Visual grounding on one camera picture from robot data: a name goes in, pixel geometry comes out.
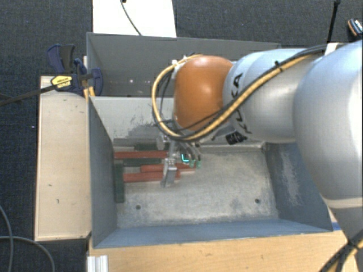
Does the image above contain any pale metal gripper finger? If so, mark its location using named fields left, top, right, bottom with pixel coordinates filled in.
left=166, top=157, right=178, bottom=186
left=160, top=158, right=168, bottom=188

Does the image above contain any black cylinder on white bracket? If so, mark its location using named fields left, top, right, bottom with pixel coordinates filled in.
left=211, top=125, right=247, bottom=146

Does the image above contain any grey metal bin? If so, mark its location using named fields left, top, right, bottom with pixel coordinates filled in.
left=86, top=32, right=334, bottom=249

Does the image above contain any pale wood board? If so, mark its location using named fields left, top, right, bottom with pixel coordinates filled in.
left=34, top=76, right=92, bottom=242

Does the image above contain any dark green flat block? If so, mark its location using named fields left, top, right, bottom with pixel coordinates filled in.
left=123, top=158, right=165, bottom=167
left=113, top=162, right=126, bottom=204
left=134, top=142, right=158, bottom=152

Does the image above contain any red-brown flat block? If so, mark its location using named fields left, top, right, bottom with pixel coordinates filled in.
left=113, top=151, right=168, bottom=160
left=140, top=164, right=197, bottom=173
left=123, top=171, right=182, bottom=184

